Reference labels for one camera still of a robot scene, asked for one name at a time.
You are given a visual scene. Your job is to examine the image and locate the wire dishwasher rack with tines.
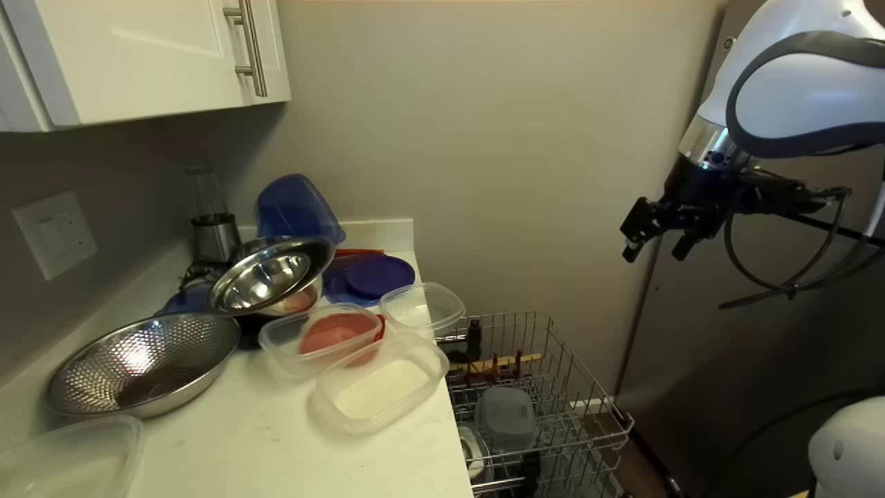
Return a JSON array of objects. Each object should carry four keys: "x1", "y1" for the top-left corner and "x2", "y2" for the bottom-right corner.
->
[{"x1": 441, "y1": 309, "x2": 639, "y2": 498}]

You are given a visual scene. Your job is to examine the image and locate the dark blue round lid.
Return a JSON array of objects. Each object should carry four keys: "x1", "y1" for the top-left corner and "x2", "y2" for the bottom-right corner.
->
[{"x1": 320, "y1": 250, "x2": 419, "y2": 309}]

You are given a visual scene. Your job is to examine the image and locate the clear plastic bowl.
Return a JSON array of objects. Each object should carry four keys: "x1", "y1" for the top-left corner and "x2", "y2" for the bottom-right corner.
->
[{"x1": 459, "y1": 424, "x2": 493, "y2": 485}]

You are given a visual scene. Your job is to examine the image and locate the large clear plastic tub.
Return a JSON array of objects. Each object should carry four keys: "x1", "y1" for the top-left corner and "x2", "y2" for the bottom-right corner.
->
[{"x1": 0, "y1": 413, "x2": 150, "y2": 498}]

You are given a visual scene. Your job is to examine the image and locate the stainless steel refrigerator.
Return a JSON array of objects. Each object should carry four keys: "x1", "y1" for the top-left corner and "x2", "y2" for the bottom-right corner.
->
[{"x1": 612, "y1": 0, "x2": 885, "y2": 498}]

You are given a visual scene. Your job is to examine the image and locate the steel mesh colander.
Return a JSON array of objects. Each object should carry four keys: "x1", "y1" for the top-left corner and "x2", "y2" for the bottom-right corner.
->
[{"x1": 44, "y1": 309, "x2": 244, "y2": 424}]

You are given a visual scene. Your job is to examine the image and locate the small blue plastic container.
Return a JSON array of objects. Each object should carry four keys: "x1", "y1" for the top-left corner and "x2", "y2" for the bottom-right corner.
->
[{"x1": 161, "y1": 279, "x2": 221, "y2": 319}]

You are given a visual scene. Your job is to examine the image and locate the black bottle in rack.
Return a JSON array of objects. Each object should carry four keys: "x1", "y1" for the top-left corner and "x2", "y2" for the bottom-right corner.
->
[{"x1": 462, "y1": 316, "x2": 488, "y2": 364}]

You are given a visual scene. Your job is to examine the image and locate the steel cabinet handle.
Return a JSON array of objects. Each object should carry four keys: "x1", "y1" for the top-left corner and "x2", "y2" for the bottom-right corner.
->
[{"x1": 221, "y1": 0, "x2": 271, "y2": 100}]

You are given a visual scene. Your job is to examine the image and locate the clear rectangular plastic container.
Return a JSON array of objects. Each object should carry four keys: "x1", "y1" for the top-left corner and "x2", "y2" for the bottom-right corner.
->
[{"x1": 307, "y1": 342, "x2": 453, "y2": 441}]

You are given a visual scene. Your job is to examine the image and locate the frosted grey plastic container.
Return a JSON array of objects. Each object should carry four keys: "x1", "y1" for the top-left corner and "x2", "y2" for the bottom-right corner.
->
[{"x1": 473, "y1": 381, "x2": 543, "y2": 457}]

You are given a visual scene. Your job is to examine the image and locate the shiny steel mixing bowl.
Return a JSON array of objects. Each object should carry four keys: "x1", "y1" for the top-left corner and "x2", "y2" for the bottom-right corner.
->
[{"x1": 208, "y1": 236, "x2": 338, "y2": 319}]

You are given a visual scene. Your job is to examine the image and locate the white cabinet door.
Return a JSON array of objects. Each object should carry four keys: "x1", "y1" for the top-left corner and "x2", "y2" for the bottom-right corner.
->
[{"x1": 0, "y1": 0, "x2": 296, "y2": 135}]

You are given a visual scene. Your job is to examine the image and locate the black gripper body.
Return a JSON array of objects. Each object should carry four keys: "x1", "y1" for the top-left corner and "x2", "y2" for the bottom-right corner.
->
[{"x1": 643, "y1": 153, "x2": 741, "y2": 236}]

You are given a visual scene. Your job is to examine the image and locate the blender with steel base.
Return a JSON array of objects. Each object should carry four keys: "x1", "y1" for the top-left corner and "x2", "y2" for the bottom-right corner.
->
[{"x1": 178, "y1": 163, "x2": 247, "y2": 270}]

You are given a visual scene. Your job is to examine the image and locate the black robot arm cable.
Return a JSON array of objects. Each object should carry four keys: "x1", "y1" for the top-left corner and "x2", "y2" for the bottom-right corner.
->
[{"x1": 716, "y1": 169, "x2": 885, "y2": 313}]

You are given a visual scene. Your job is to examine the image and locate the tall blue plastic container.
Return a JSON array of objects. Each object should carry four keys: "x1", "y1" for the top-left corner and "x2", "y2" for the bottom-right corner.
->
[{"x1": 254, "y1": 171, "x2": 348, "y2": 250}]

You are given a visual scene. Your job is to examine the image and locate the red plastic lid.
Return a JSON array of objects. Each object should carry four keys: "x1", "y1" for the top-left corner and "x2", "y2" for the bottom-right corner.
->
[{"x1": 333, "y1": 244, "x2": 392, "y2": 265}]

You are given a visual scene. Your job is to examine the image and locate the copper coloured bowl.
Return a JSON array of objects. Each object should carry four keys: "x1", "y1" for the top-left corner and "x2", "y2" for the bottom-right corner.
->
[{"x1": 262, "y1": 281, "x2": 325, "y2": 322}]

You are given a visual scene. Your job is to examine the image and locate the clear round plastic container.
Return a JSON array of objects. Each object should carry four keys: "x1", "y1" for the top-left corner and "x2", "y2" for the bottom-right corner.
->
[{"x1": 380, "y1": 279, "x2": 473, "y2": 340}]

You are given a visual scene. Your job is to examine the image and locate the clear container holding red bowl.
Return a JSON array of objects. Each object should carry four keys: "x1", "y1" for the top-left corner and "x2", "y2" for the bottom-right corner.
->
[{"x1": 257, "y1": 305, "x2": 398, "y2": 385}]

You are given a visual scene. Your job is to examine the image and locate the white wall outlet plate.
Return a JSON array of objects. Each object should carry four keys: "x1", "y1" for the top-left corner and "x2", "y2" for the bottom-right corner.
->
[{"x1": 9, "y1": 187, "x2": 102, "y2": 281}]

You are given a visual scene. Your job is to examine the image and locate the red plastic bowl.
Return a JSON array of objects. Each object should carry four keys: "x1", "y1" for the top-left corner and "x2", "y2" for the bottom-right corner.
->
[{"x1": 298, "y1": 309, "x2": 390, "y2": 364}]

